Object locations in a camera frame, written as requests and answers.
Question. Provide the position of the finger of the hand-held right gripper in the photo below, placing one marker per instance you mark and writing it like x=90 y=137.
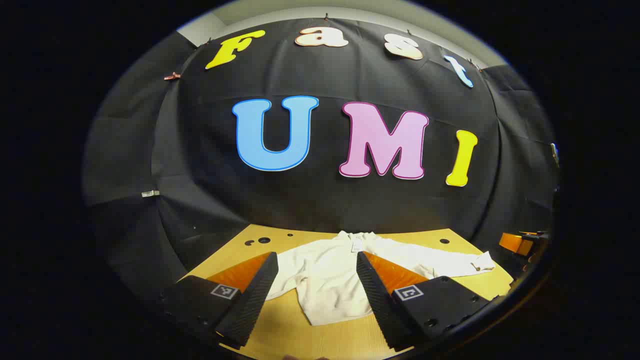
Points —
x=515 y=243

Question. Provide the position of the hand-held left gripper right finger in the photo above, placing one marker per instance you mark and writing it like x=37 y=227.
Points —
x=380 y=305

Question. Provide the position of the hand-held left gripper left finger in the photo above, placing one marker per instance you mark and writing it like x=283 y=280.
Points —
x=252 y=300

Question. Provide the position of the white long-sleeved garment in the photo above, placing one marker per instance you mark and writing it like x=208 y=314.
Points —
x=330 y=280

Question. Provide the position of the silver metal cloth clip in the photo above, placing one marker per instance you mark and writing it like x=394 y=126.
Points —
x=554 y=154

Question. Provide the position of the black backdrop cloth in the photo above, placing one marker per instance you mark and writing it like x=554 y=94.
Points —
x=320 y=200

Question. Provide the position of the white cloth clip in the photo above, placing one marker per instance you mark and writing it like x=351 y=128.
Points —
x=150 y=193

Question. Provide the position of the copper cloth clip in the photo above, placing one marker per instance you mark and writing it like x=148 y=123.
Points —
x=172 y=76

